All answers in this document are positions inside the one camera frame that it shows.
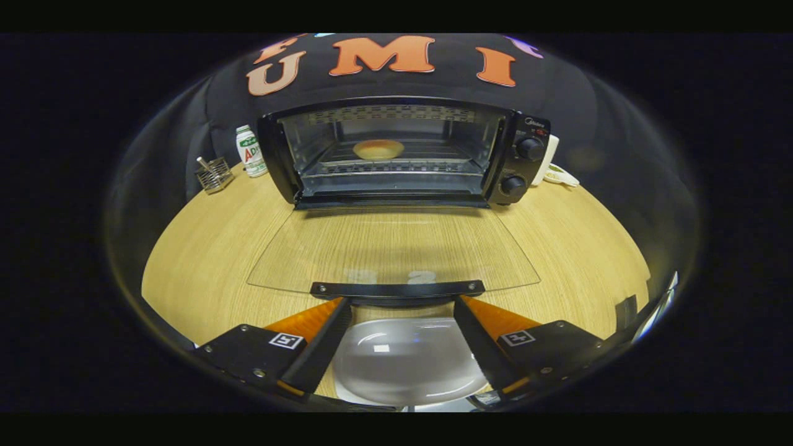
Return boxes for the golden bagel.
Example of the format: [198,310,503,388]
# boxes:
[353,139,405,161]

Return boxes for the white square plate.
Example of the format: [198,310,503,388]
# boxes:
[333,317,490,408]

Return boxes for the white green-label drink bottle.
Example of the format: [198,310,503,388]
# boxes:
[235,125,268,178]

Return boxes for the white countertop appliance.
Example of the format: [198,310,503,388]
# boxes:
[532,134,560,186]

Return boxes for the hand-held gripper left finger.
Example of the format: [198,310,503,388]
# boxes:
[193,297,353,403]

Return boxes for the metal wire basket holder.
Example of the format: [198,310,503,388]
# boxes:
[195,156,235,195]

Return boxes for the white panel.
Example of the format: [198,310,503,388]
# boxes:
[632,271,679,341]

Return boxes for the black chair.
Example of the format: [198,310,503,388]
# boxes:
[615,296,639,329]

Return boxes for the black toaster oven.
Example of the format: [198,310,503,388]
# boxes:
[247,96,552,307]

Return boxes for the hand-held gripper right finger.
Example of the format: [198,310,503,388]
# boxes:
[453,295,605,403]

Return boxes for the white and green flat object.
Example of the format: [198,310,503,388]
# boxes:
[544,164,581,188]

